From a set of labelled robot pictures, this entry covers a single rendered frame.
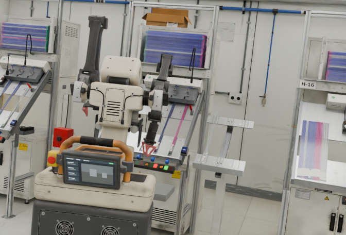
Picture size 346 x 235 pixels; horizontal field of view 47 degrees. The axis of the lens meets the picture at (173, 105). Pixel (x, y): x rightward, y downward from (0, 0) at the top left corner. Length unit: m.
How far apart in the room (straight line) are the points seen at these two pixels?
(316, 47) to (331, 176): 1.07
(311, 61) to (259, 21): 1.51
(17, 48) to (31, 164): 1.07
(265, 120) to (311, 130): 1.71
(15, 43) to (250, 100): 2.57
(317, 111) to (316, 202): 0.66
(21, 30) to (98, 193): 2.44
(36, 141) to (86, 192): 2.00
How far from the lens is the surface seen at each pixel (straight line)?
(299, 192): 3.13
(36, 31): 3.93
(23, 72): 3.88
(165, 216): 3.37
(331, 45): 3.39
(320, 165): 2.88
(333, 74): 3.19
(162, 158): 2.92
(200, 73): 3.29
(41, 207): 1.98
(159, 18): 3.76
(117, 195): 1.86
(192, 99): 3.17
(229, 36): 4.77
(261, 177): 4.82
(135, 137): 3.08
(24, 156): 3.87
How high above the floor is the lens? 1.33
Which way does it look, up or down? 5 degrees down
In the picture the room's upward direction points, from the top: 6 degrees clockwise
